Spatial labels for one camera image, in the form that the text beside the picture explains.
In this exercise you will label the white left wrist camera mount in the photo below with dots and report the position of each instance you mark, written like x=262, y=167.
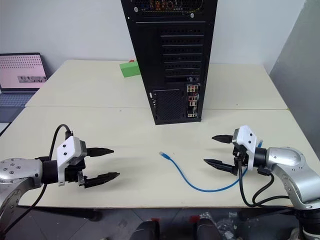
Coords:
x=67, y=150

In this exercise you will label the crumpled clear plastic wrap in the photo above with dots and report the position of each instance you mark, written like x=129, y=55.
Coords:
x=228, y=225

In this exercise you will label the open laptop pink screen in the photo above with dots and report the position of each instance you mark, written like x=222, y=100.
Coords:
x=22, y=65

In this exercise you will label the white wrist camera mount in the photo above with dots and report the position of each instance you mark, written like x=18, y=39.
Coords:
x=67, y=150
x=246, y=138

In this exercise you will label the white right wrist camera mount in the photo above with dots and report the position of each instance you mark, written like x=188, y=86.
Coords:
x=246, y=138

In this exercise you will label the grey partition panel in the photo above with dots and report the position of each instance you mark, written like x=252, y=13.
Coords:
x=297, y=75

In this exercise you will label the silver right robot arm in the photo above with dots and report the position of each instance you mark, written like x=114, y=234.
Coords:
x=287, y=157

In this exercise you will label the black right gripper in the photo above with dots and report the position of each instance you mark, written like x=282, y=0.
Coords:
x=238, y=155

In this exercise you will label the dark rounded shape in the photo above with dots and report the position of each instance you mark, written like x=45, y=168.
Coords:
x=207, y=230
x=148, y=231

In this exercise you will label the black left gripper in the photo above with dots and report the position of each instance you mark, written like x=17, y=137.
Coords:
x=73, y=173

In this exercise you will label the small red object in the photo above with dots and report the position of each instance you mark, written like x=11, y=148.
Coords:
x=131, y=60

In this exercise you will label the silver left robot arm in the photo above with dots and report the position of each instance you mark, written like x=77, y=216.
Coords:
x=15, y=170

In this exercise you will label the green box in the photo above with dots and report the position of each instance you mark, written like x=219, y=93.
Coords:
x=128, y=69

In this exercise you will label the black computer tower case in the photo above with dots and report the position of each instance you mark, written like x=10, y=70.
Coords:
x=150, y=50

